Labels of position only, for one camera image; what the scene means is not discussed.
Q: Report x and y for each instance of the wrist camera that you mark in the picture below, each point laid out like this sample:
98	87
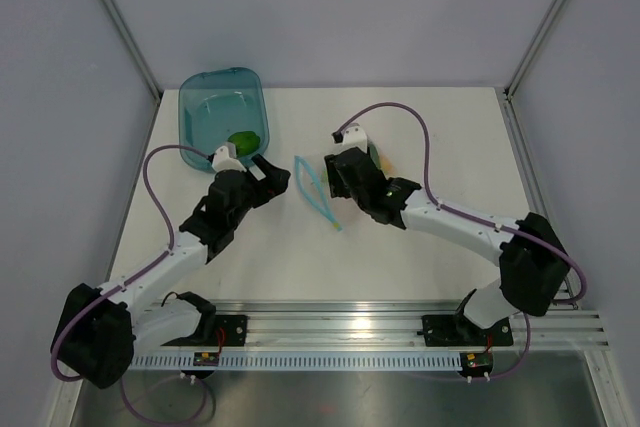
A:
352	136
224	159

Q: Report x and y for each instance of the aluminium frame post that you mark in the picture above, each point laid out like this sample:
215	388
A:
542	32
130	44

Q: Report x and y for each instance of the green toy bell pepper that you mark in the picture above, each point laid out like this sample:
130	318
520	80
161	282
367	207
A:
246	143

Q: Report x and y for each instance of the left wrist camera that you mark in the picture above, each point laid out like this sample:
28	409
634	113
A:
224	159

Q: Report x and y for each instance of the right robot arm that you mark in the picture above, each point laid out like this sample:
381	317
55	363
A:
528	254

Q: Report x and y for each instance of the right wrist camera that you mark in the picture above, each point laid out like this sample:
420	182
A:
352	136

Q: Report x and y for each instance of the right aluminium frame post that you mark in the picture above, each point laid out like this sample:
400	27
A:
542	32

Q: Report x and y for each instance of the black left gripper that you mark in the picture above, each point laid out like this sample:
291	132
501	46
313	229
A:
273	183

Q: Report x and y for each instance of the white slotted cable duct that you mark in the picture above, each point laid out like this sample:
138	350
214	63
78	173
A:
319	361

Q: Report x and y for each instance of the left aluminium frame post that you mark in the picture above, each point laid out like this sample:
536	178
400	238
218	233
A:
130	44

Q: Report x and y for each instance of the teal plastic bin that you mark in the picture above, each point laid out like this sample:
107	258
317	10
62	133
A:
214	105

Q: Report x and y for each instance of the aluminium mounting rail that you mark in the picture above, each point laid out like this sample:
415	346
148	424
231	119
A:
395	326

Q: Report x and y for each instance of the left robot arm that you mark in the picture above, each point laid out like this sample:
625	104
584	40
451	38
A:
101	329

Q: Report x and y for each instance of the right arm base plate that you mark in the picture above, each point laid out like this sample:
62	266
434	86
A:
449	330

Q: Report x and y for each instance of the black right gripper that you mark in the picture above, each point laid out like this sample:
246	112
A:
338	189

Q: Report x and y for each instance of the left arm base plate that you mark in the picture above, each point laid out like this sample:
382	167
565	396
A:
231	330

